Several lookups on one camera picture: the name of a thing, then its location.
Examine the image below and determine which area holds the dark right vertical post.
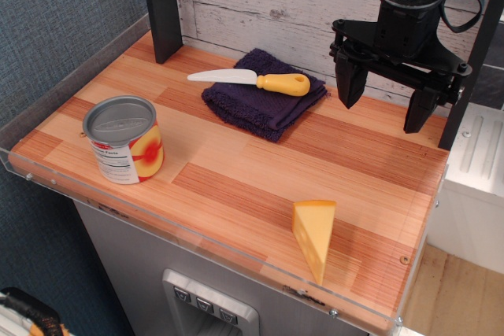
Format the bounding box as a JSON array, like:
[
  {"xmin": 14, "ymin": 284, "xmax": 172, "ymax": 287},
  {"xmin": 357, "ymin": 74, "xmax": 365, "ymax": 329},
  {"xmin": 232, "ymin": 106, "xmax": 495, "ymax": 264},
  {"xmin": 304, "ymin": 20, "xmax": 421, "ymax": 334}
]
[{"xmin": 438, "ymin": 0, "xmax": 503, "ymax": 151}]

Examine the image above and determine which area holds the yellow cheese wedge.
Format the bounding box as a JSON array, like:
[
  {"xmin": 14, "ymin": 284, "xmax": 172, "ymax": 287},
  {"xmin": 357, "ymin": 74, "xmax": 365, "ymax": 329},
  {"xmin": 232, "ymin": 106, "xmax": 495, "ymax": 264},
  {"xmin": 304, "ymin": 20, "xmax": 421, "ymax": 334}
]
[{"xmin": 292, "ymin": 200, "xmax": 337, "ymax": 286}]

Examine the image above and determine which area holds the clear acrylic edge guard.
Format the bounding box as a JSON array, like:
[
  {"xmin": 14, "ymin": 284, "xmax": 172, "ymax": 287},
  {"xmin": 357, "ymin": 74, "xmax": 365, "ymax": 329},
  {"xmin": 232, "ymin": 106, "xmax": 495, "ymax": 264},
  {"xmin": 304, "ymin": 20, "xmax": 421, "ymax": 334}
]
[{"xmin": 1, "ymin": 19, "xmax": 447, "ymax": 335}]

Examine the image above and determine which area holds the black orange object bottom-left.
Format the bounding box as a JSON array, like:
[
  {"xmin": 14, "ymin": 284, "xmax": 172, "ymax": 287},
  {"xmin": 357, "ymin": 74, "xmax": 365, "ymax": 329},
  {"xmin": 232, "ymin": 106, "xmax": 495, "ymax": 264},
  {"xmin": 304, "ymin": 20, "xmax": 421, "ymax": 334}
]
[{"xmin": 1, "ymin": 287, "xmax": 70, "ymax": 335}]

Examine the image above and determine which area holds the silver toy fridge cabinet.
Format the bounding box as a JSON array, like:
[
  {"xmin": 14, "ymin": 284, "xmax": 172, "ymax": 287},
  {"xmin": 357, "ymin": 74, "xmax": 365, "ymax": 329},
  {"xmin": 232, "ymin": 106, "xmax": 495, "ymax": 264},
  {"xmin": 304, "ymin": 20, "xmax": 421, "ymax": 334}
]
[{"xmin": 72, "ymin": 198, "xmax": 373, "ymax": 336}]

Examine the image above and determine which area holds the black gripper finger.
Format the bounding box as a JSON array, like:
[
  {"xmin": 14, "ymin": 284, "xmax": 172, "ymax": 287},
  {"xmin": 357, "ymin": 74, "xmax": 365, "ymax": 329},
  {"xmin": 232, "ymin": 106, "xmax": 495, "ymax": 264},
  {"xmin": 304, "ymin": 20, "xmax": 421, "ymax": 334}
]
[
  {"xmin": 403, "ymin": 89, "xmax": 439, "ymax": 134},
  {"xmin": 335, "ymin": 52, "xmax": 367, "ymax": 109}
]

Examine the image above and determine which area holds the white knife yellow handle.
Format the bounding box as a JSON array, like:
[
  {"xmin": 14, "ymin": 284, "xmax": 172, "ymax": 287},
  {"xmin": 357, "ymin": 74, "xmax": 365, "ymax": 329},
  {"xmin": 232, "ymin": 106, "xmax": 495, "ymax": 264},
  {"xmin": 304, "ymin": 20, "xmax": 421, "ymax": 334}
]
[{"xmin": 187, "ymin": 68, "xmax": 311, "ymax": 97}]

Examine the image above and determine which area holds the dark purple folded towel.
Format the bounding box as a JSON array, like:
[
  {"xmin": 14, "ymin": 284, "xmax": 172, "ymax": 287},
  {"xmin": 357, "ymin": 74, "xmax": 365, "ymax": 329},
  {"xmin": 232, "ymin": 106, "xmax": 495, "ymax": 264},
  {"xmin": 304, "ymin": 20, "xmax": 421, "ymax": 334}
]
[{"xmin": 201, "ymin": 47, "xmax": 329, "ymax": 143}]

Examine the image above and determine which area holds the ice dispenser button panel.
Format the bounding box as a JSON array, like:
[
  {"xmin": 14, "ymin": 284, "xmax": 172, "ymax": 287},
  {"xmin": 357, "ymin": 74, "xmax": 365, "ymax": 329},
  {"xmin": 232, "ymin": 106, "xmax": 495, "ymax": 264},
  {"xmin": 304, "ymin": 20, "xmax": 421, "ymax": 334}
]
[{"xmin": 162, "ymin": 268, "xmax": 261, "ymax": 335}]

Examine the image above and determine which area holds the white toy sink unit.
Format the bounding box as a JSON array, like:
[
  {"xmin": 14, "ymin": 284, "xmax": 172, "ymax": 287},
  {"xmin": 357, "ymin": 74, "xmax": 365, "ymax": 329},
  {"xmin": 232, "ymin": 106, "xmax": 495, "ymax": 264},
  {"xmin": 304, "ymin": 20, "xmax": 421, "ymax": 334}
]
[{"xmin": 427, "ymin": 104, "xmax": 503, "ymax": 273}]

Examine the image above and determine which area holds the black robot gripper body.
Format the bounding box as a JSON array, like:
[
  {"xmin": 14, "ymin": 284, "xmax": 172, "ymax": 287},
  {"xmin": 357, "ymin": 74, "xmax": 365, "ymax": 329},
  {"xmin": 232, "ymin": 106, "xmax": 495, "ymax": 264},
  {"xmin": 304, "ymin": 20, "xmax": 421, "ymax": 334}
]
[{"xmin": 331, "ymin": 0, "xmax": 471, "ymax": 105}]

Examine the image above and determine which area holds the tin can yellow label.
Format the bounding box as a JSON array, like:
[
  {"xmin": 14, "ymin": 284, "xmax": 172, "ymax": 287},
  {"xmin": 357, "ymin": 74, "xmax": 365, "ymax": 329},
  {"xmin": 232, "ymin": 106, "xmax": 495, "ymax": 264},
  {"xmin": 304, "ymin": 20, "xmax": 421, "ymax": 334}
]
[{"xmin": 83, "ymin": 95, "xmax": 165, "ymax": 185}]

